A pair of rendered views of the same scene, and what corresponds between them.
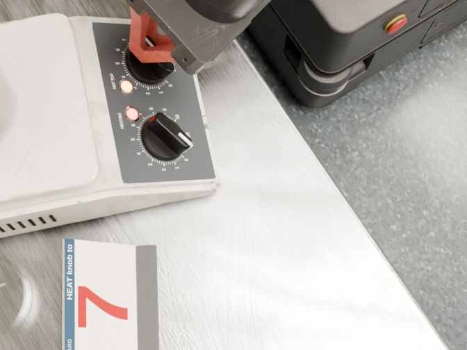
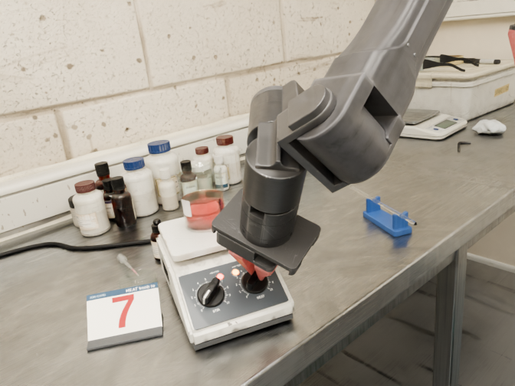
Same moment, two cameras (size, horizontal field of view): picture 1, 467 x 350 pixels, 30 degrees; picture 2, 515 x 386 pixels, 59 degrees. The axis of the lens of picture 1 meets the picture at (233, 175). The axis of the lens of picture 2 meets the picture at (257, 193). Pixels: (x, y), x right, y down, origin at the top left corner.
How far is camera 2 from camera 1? 0.55 m
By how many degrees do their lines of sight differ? 71
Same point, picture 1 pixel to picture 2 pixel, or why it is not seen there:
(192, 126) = (224, 312)
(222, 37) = (231, 231)
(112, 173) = (183, 272)
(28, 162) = (182, 239)
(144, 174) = (185, 287)
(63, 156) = (185, 246)
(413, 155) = not seen: outside the picture
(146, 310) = (124, 336)
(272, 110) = (256, 368)
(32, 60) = not seen: hidden behind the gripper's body
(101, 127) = (208, 264)
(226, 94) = (262, 345)
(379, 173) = not seen: outside the picture
